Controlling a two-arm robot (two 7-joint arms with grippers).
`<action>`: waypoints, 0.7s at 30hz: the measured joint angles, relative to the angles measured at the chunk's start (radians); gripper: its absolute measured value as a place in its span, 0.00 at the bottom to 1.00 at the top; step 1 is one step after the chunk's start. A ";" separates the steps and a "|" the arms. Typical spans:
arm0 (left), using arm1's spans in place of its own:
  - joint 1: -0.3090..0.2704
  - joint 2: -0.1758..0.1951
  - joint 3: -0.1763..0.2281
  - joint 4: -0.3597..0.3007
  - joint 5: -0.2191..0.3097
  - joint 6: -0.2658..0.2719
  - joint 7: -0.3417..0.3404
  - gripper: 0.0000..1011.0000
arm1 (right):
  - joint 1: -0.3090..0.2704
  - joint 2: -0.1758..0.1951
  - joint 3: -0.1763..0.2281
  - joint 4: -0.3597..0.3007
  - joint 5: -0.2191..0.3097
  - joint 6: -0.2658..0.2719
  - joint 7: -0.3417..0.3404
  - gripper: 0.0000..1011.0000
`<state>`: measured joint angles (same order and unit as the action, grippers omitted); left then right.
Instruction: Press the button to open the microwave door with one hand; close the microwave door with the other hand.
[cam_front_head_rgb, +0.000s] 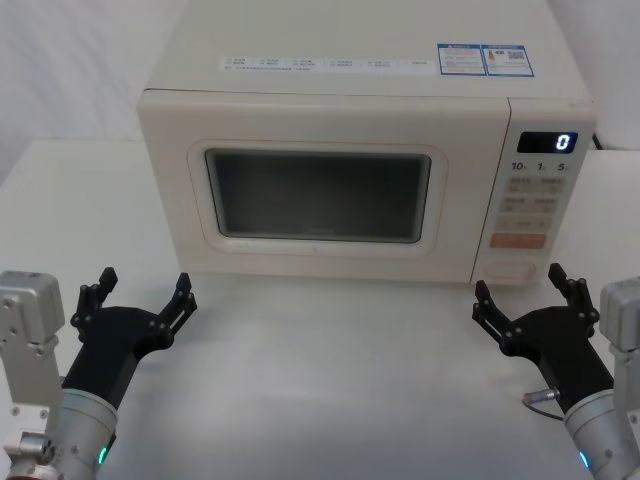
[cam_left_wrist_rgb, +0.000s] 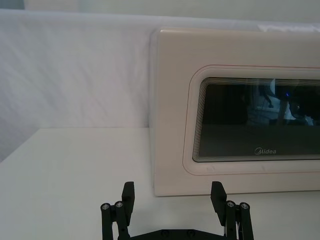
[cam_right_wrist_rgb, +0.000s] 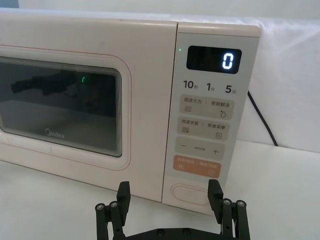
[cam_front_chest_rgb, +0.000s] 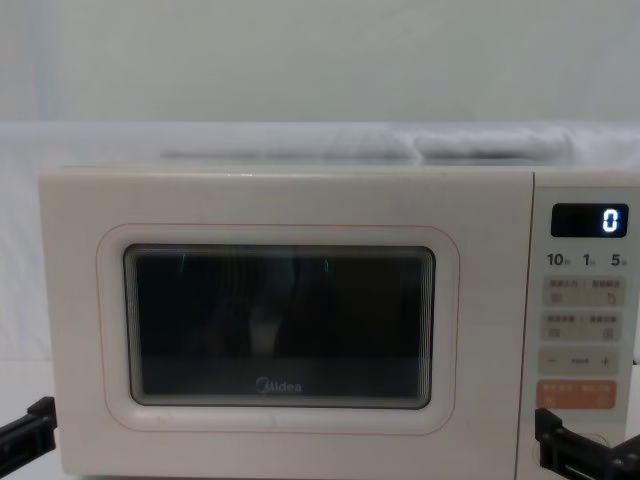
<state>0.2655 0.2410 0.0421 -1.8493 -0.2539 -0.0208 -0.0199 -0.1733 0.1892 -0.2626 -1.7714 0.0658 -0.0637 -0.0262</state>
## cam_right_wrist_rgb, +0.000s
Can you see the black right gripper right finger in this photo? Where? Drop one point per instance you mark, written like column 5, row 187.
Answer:
column 215, row 197

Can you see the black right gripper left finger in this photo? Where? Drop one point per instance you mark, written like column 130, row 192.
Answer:
column 122, row 200

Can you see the cream microwave oven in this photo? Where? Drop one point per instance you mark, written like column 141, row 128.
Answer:
column 140, row 100

